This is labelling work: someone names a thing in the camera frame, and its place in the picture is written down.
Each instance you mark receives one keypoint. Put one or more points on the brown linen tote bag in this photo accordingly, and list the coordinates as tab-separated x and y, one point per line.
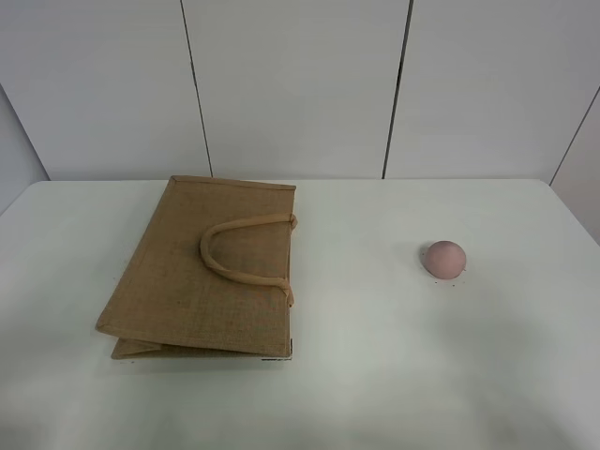
211	276

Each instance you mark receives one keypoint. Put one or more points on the pink peach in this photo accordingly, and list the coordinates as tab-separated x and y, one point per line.
445	260

